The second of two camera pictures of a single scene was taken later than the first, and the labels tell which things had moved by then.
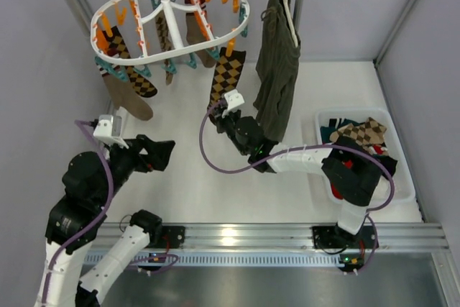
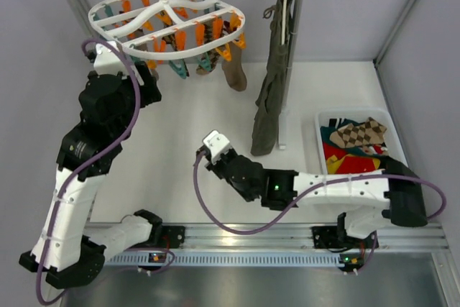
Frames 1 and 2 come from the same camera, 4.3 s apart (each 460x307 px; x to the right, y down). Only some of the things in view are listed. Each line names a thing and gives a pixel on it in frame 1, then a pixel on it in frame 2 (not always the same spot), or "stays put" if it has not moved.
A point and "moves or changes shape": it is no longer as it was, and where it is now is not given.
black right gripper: (221, 116) -> (214, 165)
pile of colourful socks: (370, 136) stays put
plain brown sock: (195, 34) -> (234, 69)
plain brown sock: (125, 97) moves or changes shape
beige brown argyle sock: (370, 133) stays put
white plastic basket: (396, 188) stays put
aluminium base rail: (197, 236) stays put
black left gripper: (139, 154) -> (150, 88)
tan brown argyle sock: (166, 42) -> (214, 54)
